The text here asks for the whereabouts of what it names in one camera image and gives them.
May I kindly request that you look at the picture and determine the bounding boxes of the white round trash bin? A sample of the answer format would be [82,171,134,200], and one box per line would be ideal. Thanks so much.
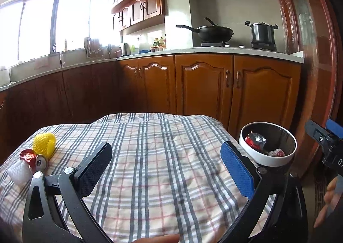
[239,122,297,167]

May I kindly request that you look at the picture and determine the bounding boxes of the steel cooking pot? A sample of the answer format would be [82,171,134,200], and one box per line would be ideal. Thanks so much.
[244,20,279,45]

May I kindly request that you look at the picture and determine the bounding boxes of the white foam fruit net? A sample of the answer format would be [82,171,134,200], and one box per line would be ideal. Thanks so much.
[8,162,34,187]

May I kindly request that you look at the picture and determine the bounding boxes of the kitchen window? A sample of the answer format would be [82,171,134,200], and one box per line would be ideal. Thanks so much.
[0,0,118,68]

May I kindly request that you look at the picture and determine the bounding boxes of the red crushed packet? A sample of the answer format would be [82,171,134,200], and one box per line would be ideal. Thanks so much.
[245,131,267,151]

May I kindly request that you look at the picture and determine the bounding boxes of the person's right hand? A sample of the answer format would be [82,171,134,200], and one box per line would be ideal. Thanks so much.
[313,176,343,229]

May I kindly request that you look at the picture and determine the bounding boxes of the red foil wrapper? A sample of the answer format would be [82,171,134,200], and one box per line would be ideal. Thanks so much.
[20,149,38,168]

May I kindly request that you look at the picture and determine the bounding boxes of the white container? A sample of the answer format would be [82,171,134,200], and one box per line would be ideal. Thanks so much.
[0,67,11,87]

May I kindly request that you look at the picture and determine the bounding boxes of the person's left hand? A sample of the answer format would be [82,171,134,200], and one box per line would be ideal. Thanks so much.
[129,234,181,243]

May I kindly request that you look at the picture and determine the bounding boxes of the plaid blanket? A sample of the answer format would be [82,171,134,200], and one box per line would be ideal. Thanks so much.
[0,113,271,243]

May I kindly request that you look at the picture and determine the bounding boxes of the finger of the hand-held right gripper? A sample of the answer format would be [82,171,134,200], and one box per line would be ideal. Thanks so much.
[305,120,332,151]
[325,119,343,140]

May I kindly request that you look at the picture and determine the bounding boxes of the wooden door frame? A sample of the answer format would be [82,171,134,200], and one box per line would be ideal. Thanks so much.
[273,0,338,176]

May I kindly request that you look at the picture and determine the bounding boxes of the utensil rack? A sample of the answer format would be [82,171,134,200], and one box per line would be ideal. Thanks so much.
[84,36,100,58]

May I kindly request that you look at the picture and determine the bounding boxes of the wooden base cabinet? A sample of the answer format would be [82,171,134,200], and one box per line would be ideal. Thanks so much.
[0,54,303,152]

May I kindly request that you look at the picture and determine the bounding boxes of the black wok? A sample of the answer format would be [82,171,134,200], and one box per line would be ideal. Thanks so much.
[175,17,235,43]

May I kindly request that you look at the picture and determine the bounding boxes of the narrow wooden cabinet door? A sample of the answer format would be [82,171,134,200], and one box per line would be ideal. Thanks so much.
[118,59,140,115]

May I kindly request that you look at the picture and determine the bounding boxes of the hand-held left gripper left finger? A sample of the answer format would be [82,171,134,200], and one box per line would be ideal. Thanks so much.
[22,141,113,243]

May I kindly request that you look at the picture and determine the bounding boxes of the condiment bottles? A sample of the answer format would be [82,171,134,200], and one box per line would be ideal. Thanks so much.
[150,36,167,52]

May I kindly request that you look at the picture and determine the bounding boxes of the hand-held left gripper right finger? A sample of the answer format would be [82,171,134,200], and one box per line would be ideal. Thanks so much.
[213,140,308,243]

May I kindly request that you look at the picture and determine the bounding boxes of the yellow foam fruit net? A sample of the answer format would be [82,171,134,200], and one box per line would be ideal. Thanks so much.
[33,132,57,160]

